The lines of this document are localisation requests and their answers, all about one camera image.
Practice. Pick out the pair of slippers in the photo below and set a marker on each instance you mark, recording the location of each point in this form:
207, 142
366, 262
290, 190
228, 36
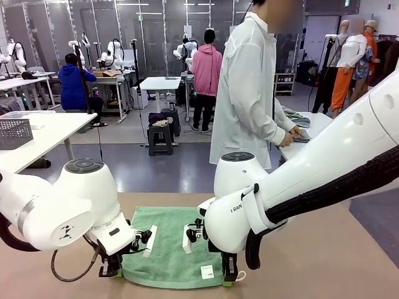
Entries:
99, 125

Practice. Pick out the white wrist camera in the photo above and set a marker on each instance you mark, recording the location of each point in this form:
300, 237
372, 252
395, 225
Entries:
188, 241
150, 240

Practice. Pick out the open cardboard box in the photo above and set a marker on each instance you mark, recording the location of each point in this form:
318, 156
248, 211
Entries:
106, 73

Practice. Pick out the person in blue hoodie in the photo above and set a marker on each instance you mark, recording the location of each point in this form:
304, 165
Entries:
71, 87

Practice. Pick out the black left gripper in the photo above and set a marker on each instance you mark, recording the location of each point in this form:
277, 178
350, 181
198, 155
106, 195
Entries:
112, 249

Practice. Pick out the person in pink hoodie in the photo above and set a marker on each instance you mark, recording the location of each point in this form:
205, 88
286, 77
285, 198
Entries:
205, 68

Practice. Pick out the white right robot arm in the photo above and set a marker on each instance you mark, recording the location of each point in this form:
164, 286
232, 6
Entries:
311, 174

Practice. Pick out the person's left hand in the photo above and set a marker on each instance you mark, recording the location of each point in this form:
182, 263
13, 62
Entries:
297, 130

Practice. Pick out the light grey plastic basket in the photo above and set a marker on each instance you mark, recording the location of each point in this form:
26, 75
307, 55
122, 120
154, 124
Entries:
15, 134

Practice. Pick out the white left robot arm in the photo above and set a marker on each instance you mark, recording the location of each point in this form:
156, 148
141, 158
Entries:
78, 202

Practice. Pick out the black tripod pole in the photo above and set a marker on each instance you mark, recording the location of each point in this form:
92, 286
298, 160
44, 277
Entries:
82, 81

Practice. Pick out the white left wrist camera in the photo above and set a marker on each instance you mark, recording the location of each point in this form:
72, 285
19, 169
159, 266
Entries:
150, 240

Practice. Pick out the beige cloth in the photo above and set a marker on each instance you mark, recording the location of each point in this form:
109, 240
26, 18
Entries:
160, 123

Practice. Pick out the black object on desk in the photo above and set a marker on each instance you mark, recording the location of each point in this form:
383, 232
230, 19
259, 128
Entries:
28, 74

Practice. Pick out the dark clothes on rack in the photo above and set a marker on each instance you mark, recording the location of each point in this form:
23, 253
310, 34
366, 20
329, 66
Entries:
385, 59

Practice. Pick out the person's right hand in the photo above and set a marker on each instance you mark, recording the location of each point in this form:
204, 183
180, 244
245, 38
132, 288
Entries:
287, 139

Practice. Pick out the mannequin with grey vest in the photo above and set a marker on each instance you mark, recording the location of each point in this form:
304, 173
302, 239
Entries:
324, 87

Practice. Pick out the person in white shirt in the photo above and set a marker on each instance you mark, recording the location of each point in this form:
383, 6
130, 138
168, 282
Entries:
246, 93

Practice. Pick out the black braided right arm sleeve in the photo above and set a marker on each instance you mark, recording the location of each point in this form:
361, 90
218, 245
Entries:
343, 187

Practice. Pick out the white computer tower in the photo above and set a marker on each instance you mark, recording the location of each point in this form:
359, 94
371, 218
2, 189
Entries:
140, 98

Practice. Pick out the wooden shoe rack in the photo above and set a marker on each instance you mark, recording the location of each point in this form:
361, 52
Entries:
285, 84

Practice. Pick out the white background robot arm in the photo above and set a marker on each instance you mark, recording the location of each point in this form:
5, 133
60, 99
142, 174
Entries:
112, 53

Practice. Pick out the dark purple garment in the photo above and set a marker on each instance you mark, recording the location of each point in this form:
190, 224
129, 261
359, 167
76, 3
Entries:
157, 117

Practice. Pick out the person's right forearm white sleeve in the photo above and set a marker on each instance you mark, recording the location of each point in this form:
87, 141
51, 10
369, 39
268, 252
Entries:
277, 130

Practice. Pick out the mannequin with orange shirt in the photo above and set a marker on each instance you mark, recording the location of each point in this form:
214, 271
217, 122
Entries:
371, 46

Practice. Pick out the white desk with cardboard box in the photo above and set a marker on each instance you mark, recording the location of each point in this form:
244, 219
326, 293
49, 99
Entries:
107, 78

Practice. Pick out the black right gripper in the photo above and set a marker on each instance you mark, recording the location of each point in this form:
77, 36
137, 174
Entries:
230, 261

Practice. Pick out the blue crumpled towel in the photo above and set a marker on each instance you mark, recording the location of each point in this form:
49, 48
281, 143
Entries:
304, 122

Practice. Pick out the white desk with black object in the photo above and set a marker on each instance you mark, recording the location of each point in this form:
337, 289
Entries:
18, 82

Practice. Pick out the grey plastic stool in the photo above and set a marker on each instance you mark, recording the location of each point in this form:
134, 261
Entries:
160, 140
174, 121

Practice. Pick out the small white standing desk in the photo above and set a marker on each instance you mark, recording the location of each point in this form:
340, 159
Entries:
160, 82

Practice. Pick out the mannequin with white top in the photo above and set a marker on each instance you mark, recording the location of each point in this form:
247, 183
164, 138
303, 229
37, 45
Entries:
350, 53

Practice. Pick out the black camera pole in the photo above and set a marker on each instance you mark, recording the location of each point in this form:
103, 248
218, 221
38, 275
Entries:
136, 68

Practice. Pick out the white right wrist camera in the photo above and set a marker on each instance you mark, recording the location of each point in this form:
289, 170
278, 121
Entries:
188, 241

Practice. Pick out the green towel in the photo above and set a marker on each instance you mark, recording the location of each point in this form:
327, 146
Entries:
168, 261

